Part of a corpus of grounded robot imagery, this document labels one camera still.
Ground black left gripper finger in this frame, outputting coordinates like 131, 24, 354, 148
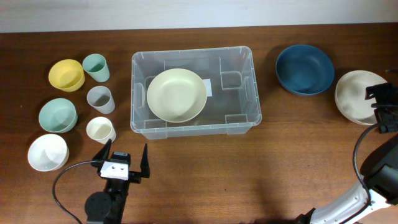
140, 144, 150, 179
93, 139, 112, 161

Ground beige large bowl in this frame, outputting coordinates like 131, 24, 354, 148
335, 70, 387, 125

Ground white small bowl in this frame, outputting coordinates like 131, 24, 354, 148
27, 134, 70, 172

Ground mint green small bowl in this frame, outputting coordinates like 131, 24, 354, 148
39, 98, 78, 133

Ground dark blue bowl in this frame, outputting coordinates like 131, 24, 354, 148
275, 44, 335, 96

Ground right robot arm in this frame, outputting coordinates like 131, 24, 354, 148
294, 83, 397, 224

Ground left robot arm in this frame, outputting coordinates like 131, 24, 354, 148
85, 140, 150, 223

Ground cream cup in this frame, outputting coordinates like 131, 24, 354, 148
86, 117, 116, 144

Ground grey translucent cup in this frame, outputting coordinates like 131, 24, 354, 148
86, 86, 116, 114

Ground yellow small bowl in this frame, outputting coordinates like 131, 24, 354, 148
48, 59, 85, 92

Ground mint green cup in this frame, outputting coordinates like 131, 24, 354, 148
82, 54, 110, 83

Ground clear plastic storage bin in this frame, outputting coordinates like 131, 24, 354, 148
130, 46, 262, 140

